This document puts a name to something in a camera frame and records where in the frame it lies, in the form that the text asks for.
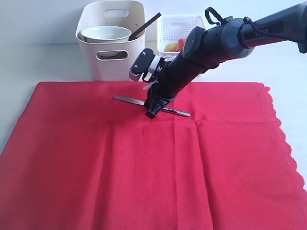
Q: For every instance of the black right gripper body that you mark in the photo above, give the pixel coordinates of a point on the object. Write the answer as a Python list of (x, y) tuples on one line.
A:
[(173, 77)]

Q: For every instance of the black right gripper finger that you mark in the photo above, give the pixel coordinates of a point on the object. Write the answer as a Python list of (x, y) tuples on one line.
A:
[(154, 107)]

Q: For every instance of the stainless steel table knife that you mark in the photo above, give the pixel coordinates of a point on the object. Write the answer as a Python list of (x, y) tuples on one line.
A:
[(140, 102)]

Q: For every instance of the yellow lemon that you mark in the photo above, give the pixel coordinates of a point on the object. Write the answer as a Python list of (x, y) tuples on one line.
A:
[(171, 47)]

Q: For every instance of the dark wooden chopstick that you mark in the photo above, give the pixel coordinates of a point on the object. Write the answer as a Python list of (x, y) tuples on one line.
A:
[(144, 26)]

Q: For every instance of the pale green ceramic bowl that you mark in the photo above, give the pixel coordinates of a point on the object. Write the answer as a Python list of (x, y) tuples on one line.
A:
[(107, 35)]

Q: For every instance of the red sausage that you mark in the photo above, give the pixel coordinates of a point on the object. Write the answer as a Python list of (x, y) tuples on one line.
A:
[(180, 44)]

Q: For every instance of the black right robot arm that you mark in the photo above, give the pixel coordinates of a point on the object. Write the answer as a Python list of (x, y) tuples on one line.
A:
[(231, 38)]

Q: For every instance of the white perforated plastic basket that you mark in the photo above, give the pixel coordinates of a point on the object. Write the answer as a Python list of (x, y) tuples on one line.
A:
[(171, 28)]

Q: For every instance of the cream plastic tub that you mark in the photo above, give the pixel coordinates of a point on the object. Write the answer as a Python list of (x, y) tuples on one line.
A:
[(111, 62)]

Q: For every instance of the red tablecloth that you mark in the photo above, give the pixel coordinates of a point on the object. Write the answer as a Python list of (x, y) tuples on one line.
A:
[(78, 159)]

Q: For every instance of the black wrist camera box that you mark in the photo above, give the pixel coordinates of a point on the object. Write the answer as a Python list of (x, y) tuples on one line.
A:
[(146, 62)]

